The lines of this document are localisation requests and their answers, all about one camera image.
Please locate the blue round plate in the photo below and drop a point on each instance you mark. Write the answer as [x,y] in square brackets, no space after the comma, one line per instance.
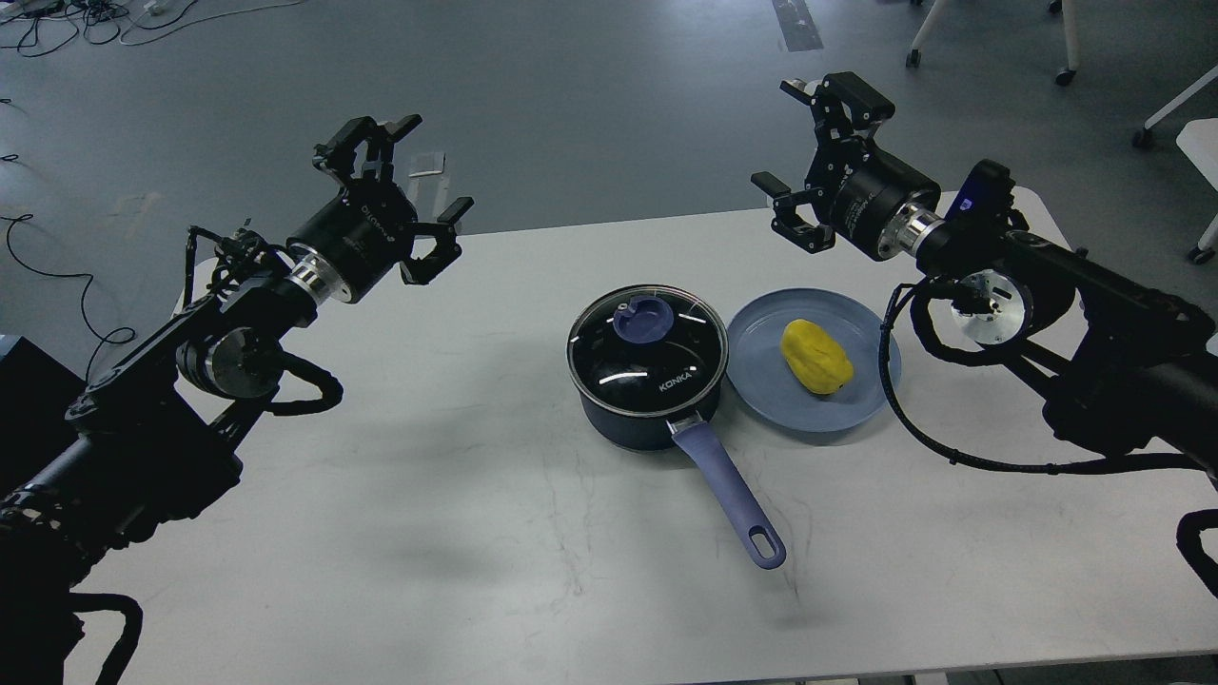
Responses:
[762,379]

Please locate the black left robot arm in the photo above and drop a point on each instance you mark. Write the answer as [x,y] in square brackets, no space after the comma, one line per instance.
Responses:
[95,466]

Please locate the yellow potato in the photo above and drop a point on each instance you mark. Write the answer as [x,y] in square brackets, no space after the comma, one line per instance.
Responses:
[816,359]

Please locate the white furniture right edge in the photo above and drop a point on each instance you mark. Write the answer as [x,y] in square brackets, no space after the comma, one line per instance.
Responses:
[1198,141]

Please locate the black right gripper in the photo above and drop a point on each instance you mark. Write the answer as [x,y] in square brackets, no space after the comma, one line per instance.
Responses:
[854,187]

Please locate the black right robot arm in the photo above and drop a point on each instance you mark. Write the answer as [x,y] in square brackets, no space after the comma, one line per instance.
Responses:
[1123,370]

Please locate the dark blue saucepan with handle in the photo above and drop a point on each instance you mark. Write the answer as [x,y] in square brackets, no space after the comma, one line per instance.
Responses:
[688,427]

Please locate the black box left edge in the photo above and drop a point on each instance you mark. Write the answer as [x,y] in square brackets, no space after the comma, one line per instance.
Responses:
[36,391]

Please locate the glass pot lid blue knob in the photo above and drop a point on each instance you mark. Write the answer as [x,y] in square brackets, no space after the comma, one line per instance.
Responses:
[646,347]

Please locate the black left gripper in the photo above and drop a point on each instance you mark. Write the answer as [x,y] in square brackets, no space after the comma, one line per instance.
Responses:
[352,242]

